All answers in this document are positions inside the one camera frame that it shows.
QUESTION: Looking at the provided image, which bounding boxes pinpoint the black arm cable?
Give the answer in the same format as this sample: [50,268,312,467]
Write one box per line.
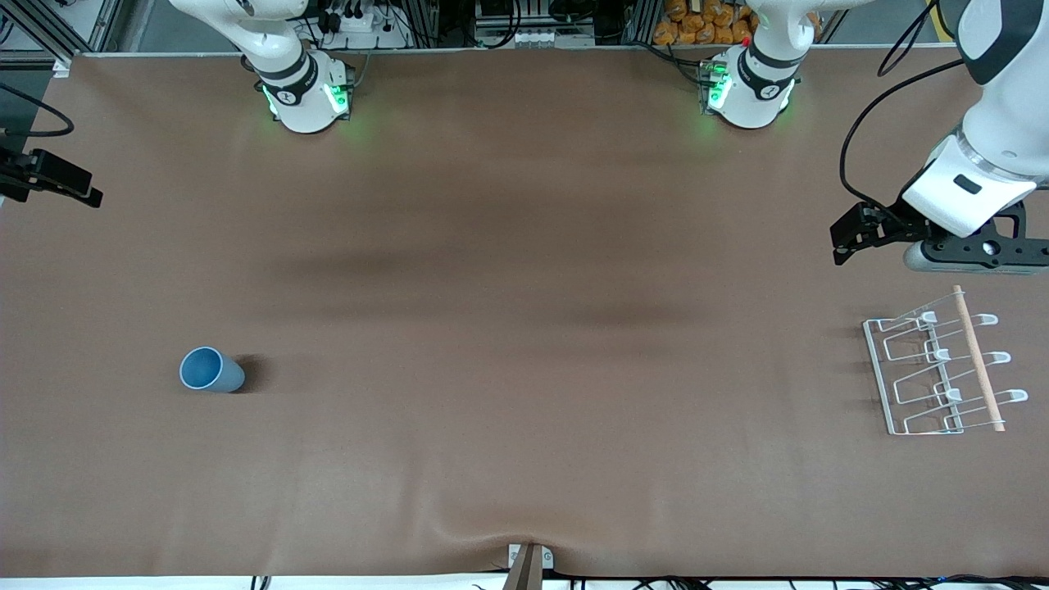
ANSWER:
[0,80,76,138]
[839,0,968,216]

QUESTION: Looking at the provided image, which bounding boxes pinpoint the aluminium frame post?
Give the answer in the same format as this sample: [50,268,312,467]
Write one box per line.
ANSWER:
[410,0,447,48]
[623,0,661,46]

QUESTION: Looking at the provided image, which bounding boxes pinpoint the table edge clamp bracket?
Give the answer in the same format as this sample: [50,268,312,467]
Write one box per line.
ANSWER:
[502,542,555,590]

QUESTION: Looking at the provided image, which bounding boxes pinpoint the orange snack packets pile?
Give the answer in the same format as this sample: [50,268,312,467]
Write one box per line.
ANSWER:
[653,0,759,46]

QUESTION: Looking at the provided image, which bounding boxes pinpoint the aluminium frame struts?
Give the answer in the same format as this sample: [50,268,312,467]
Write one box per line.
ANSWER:
[0,0,124,68]

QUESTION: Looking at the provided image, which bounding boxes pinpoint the white power strip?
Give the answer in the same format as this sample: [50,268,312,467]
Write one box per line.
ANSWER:
[324,7,411,50]

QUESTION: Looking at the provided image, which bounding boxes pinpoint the blue plastic cup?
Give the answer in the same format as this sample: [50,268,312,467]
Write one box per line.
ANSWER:
[179,347,246,393]

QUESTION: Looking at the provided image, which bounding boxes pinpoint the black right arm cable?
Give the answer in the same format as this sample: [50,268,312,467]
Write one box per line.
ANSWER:
[0,80,76,138]

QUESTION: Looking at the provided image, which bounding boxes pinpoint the white wire rack, wooden rod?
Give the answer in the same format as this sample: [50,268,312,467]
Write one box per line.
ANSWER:
[862,284,1029,436]

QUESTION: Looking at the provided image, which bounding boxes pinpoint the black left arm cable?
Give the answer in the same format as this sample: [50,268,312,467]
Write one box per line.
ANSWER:
[839,0,968,216]

